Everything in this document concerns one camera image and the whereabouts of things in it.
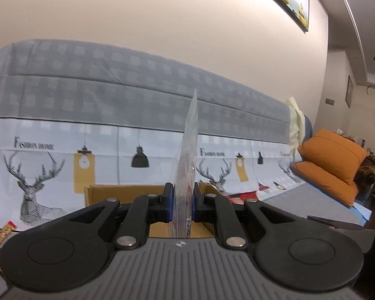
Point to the orange cushion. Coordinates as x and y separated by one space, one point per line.
334 153
325 182

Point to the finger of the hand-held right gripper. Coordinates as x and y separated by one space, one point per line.
320 220

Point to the small dark picture frame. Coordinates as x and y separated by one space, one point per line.
349 91

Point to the brown cardboard box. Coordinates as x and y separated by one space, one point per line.
125 191

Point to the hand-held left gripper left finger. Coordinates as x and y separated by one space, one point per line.
170 204

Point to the red gold snack stick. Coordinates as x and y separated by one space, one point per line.
4 233

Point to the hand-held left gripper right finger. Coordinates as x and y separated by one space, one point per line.
194 206

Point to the clear plastic snack packet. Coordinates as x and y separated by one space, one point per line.
187 162

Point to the brown furry object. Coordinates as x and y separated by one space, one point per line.
366 176

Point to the wall switch plate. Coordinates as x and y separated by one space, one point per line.
330 101

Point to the cream cloth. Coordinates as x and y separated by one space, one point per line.
295 122

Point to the blue pillow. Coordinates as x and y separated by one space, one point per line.
308 129

